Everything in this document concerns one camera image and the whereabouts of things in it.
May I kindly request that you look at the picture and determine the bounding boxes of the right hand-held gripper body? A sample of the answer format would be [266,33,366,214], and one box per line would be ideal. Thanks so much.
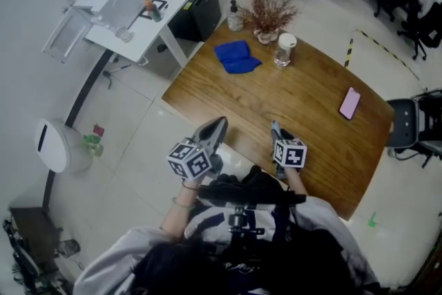
[273,128,309,180]

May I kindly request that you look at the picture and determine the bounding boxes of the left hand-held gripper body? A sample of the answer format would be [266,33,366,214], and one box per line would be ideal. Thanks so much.
[166,115,229,182]

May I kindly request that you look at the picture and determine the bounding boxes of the person's left forearm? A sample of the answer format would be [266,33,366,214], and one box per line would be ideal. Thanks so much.
[160,179,202,240]

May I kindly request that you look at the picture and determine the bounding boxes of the person's black trouser legs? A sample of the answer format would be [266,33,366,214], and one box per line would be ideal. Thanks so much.
[206,164,288,198]

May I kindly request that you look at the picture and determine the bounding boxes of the pink smartphone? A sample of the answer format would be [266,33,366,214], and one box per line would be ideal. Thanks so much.
[338,86,363,122]

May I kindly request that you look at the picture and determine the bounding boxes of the green plastic toy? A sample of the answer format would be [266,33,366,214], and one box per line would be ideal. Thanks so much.
[81,133,105,158]

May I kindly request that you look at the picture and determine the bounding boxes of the glass jar with white lid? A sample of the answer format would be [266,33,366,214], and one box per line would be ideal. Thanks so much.
[273,32,298,69]

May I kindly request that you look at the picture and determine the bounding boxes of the blue folded cloth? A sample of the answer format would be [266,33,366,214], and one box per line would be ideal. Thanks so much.
[213,39,264,75]

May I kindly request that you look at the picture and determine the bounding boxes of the dark grey chair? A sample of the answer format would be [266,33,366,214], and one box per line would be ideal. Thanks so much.
[385,89,442,169]

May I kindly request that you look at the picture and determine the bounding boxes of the black tripod stick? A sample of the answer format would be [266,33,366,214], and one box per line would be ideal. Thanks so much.
[102,63,133,91]

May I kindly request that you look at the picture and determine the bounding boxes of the person's grey hoodie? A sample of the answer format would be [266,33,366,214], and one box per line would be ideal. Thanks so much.
[72,196,381,295]

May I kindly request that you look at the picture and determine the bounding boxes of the white desk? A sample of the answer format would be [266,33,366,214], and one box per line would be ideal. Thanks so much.
[84,0,200,71]

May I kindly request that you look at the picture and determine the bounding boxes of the yellow black striped floor tape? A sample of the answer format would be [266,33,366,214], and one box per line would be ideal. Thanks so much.
[343,28,421,82]

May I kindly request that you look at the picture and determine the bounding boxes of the white round bin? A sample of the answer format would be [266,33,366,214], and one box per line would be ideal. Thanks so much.
[33,117,95,175]

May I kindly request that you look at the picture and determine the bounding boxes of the dried flower vase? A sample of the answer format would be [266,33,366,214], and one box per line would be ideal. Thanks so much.
[239,0,301,46]

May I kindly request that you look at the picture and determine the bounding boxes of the clear pump dispenser bottle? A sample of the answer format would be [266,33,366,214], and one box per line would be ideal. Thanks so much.
[226,0,245,33]

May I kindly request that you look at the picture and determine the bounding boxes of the small clear glass cup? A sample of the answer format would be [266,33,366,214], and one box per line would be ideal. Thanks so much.
[115,25,135,44]

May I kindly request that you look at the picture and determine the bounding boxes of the black cabinet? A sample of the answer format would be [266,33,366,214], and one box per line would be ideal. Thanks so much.
[169,0,223,44]

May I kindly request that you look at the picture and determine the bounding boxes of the small orange-capped bottle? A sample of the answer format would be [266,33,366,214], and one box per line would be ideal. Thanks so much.
[144,0,164,23]

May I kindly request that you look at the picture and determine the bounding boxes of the dark wooden cabinet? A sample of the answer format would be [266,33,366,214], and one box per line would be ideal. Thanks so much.
[8,206,64,264]

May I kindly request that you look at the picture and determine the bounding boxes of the green bead bracelet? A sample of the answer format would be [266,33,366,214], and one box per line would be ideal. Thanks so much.
[171,196,195,211]

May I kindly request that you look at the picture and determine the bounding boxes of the black chest camera mount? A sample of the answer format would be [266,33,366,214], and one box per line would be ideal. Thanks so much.
[198,182,309,255]

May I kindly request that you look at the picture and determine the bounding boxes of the black square frame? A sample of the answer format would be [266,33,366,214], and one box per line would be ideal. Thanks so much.
[138,0,169,21]

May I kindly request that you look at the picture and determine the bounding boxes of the pile of black cables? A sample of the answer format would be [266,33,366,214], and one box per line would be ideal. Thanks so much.
[1,217,82,295]

